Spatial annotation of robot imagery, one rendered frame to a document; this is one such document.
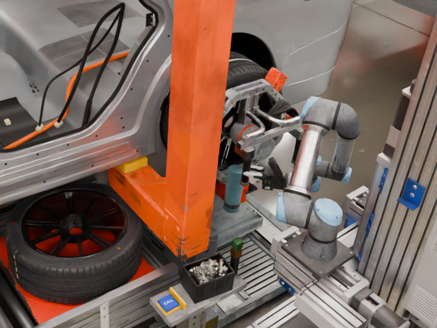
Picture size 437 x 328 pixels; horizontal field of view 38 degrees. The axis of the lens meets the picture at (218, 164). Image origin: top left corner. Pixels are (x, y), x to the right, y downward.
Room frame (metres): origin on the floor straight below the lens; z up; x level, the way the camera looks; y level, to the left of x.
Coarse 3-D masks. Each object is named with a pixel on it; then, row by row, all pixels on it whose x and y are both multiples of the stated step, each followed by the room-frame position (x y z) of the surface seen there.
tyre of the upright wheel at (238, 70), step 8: (232, 56) 2.88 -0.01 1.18; (240, 56) 2.93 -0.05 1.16; (232, 64) 2.78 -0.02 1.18; (240, 64) 2.80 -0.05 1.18; (248, 64) 2.83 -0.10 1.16; (256, 64) 2.88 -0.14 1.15; (232, 72) 2.71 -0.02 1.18; (240, 72) 2.73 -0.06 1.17; (248, 72) 2.75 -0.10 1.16; (256, 72) 2.79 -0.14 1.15; (264, 72) 2.83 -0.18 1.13; (232, 80) 2.69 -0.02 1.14; (240, 80) 2.72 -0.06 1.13; (248, 80) 2.76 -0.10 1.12; (256, 80) 2.79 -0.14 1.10; (168, 96) 2.70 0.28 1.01; (168, 104) 2.67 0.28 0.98; (168, 112) 2.65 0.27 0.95; (160, 120) 2.68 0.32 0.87; (160, 128) 2.67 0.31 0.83
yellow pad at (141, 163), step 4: (136, 160) 2.52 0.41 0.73; (140, 160) 2.52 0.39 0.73; (144, 160) 2.53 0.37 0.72; (124, 164) 2.47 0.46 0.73; (128, 164) 2.48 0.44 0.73; (132, 164) 2.49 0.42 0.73; (136, 164) 2.50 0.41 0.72; (140, 164) 2.52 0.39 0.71; (144, 164) 2.53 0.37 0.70; (120, 168) 2.49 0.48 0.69; (124, 168) 2.46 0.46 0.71; (128, 168) 2.47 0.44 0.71; (132, 168) 2.49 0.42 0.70; (136, 168) 2.50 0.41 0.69; (140, 168) 2.52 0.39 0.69; (124, 172) 2.46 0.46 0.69; (128, 172) 2.47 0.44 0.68
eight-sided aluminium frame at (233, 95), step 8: (264, 80) 2.77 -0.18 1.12; (232, 88) 2.65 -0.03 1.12; (240, 88) 2.67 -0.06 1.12; (248, 88) 2.67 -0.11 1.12; (256, 88) 2.68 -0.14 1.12; (264, 88) 2.72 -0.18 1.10; (272, 88) 2.76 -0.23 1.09; (232, 96) 2.59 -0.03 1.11; (240, 96) 2.61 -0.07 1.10; (248, 96) 2.65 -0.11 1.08; (272, 96) 2.76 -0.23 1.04; (280, 96) 2.80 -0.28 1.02; (224, 104) 2.57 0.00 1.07; (232, 104) 2.59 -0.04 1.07; (224, 112) 2.57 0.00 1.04; (272, 128) 2.85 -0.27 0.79; (280, 136) 2.83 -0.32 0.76; (256, 160) 2.76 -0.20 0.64; (264, 160) 2.77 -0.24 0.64; (224, 176) 2.59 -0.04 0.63
